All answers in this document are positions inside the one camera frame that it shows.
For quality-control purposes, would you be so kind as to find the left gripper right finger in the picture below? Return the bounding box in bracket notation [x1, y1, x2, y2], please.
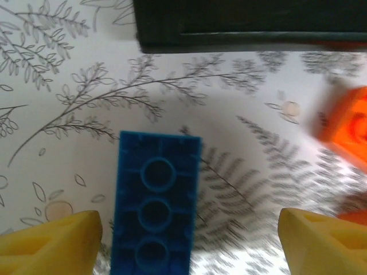
[279, 207, 367, 275]

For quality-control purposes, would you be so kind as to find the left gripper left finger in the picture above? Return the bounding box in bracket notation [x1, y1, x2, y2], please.
[0, 210, 103, 275]

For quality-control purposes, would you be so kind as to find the long blue lego brick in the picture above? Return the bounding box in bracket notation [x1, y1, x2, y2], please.
[110, 130, 203, 275]

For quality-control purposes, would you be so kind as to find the black plastic bin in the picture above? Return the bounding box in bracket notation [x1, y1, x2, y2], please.
[133, 0, 367, 54]

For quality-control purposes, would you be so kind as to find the orange lego brick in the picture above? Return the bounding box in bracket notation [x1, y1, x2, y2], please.
[305, 85, 367, 168]
[335, 210, 367, 227]

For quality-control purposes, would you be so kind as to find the floral table cover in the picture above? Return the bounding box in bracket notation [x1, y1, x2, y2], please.
[0, 0, 367, 275]

